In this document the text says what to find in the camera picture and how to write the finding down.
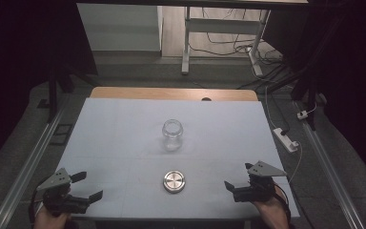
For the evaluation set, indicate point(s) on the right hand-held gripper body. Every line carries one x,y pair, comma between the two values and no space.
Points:
255,192

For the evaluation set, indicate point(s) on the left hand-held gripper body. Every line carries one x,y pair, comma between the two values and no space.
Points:
60,200

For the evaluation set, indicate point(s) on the silver metal jar lid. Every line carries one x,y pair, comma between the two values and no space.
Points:
174,181

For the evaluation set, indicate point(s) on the clear glass jar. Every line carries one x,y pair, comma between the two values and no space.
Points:
172,136

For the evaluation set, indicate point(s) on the person's left hand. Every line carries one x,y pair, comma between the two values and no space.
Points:
49,221

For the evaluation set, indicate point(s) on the person's right hand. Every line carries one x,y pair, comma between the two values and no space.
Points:
271,213

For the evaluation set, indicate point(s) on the white power strip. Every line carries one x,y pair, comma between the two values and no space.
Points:
285,139

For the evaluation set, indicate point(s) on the white table mat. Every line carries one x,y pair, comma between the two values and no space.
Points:
124,133

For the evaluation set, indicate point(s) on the small white adapter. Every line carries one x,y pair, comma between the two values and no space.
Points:
302,114

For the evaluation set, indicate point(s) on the black metal stand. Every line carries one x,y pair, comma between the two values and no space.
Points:
53,92
301,86

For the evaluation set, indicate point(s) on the wooden table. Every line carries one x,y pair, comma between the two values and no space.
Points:
158,93

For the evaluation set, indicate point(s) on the metal floor rail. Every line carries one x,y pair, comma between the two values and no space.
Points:
330,171
28,168

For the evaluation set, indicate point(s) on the white desk frame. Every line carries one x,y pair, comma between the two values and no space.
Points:
222,26

